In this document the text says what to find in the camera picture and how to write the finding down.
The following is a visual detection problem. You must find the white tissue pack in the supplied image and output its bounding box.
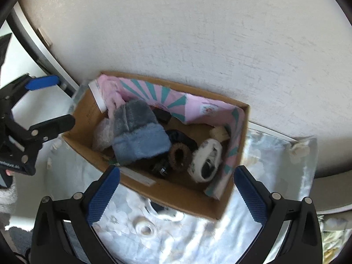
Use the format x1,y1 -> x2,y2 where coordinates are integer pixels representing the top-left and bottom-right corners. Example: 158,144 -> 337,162
108,160 -> 156,187

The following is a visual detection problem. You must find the floral light blue cloth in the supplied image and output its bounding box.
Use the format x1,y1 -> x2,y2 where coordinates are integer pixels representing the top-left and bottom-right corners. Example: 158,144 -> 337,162
45,86 -> 319,264

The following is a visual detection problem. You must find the white door frame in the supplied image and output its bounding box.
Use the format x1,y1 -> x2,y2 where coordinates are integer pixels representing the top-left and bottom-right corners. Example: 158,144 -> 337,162
7,2 -> 79,97

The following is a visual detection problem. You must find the beige round jar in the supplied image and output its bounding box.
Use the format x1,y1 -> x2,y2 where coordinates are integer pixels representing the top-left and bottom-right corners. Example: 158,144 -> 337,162
209,126 -> 230,143

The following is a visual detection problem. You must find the grey sofa cushion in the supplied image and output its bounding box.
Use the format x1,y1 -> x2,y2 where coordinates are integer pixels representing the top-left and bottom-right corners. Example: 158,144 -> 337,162
310,171 -> 351,215

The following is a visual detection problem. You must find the pink fluffy sock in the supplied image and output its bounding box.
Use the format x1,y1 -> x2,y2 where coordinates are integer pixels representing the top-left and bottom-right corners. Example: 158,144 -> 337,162
97,75 -> 125,120

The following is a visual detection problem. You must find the pink cardboard box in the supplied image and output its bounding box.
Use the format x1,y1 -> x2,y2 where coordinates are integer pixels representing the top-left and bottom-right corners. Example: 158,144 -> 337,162
63,72 -> 249,220

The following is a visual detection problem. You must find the grey fluffy clothing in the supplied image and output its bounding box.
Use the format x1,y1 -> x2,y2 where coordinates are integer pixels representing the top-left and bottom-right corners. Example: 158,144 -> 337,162
1,179 -> 32,255

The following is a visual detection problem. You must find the white tape roll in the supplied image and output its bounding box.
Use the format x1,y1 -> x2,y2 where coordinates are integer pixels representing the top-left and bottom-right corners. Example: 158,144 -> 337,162
133,216 -> 155,237

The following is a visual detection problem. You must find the clear plastic container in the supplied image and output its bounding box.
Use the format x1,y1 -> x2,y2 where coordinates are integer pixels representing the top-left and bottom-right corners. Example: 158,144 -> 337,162
92,118 -> 113,151

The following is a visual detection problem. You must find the small black box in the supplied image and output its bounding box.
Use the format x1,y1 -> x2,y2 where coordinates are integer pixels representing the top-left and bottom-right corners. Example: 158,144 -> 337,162
153,108 -> 172,125

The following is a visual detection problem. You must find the white patterned sock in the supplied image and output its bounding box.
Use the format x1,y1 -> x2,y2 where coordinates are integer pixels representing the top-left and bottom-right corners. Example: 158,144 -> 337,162
145,200 -> 184,222
187,138 -> 223,183

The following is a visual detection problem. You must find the brown scrunchie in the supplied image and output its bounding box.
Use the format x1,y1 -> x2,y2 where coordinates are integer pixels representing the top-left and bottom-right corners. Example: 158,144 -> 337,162
168,143 -> 192,172

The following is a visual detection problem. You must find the blue grey fluffy sock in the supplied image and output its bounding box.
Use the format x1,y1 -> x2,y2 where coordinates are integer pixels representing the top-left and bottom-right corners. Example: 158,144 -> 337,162
112,99 -> 171,166

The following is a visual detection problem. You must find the red black box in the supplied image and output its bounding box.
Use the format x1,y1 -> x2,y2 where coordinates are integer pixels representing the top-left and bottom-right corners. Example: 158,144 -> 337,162
144,155 -> 172,179

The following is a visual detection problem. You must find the floral yellow blanket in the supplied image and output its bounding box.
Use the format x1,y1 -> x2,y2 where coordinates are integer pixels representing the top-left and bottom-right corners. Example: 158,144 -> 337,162
318,215 -> 351,263

